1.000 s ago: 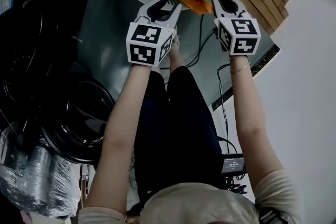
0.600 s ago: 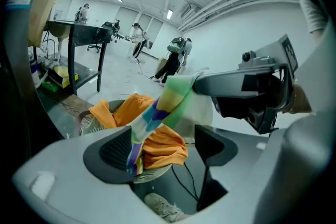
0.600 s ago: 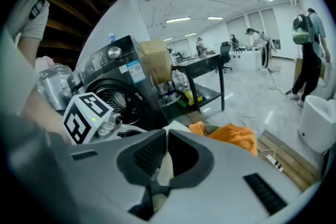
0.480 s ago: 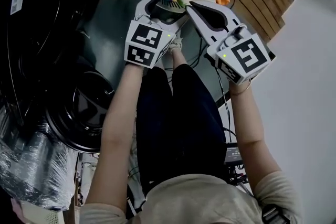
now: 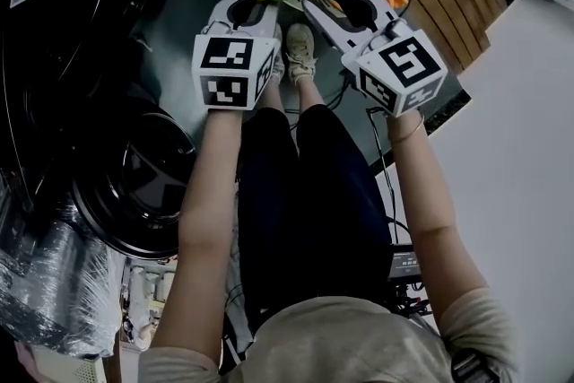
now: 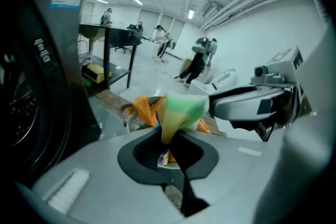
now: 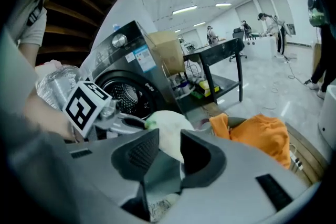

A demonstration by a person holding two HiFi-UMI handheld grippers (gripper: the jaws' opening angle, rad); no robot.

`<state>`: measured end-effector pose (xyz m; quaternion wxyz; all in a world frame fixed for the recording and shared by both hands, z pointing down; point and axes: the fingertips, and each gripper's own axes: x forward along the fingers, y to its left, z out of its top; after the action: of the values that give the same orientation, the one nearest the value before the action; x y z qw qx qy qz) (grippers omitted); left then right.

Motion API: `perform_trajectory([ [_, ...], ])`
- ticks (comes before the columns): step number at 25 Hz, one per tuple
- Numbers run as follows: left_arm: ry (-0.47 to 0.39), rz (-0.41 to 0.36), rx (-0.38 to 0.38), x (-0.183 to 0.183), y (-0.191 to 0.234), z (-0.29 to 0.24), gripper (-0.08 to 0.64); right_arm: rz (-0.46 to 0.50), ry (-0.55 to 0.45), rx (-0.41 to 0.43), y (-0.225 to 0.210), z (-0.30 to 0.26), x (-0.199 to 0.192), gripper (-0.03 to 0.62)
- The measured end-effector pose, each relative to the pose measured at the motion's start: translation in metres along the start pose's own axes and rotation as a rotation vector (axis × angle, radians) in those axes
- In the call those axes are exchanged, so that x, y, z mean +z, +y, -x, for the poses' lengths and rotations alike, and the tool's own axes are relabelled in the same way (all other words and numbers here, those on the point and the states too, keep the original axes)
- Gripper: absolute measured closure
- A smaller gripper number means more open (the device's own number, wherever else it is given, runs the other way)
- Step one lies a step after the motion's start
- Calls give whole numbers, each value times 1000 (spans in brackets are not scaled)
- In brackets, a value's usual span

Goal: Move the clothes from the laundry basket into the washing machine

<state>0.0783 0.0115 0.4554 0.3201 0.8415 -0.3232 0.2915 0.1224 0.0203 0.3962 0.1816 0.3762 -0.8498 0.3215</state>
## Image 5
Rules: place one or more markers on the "gold bangle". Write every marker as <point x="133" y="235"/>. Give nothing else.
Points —
<point x="414" y="132"/>

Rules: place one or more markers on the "white perforated box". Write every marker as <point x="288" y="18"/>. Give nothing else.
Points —
<point x="67" y="368"/>

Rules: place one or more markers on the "person's beige shoe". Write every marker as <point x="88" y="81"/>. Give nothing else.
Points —
<point x="300" y="54"/>
<point x="278" y="58"/>

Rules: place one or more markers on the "person's black trousers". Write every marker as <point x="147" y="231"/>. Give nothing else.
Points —
<point x="314" y="202"/>

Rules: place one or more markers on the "person's left forearm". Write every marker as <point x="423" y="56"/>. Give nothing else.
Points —
<point x="202" y="215"/>

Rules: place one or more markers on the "plastic-wrapped black appliance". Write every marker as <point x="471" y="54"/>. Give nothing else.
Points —
<point x="54" y="273"/>

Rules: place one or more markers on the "black washing machine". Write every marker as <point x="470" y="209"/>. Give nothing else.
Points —
<point x="67" y="36"/>

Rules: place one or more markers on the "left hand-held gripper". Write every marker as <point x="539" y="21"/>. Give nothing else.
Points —
<point x="224" y="58"/>

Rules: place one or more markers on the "person's right forearm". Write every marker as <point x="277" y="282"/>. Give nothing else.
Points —
<point x="430" y="202"/>

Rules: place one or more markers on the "black electronics box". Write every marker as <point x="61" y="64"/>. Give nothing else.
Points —
<point x="406" y="264"/>

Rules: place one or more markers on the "person's right beige shoe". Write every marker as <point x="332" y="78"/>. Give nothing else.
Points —
<point x="300" y="54"/>

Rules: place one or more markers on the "person's grey shirt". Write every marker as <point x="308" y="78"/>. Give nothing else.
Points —
<point x="350" y="345"/>

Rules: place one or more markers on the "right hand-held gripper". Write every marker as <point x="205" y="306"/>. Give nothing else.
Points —
<point x="403" y="63"/>

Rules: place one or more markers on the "person's left beige shoe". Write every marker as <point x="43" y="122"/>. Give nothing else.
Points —
<point x="278" y="58"/>

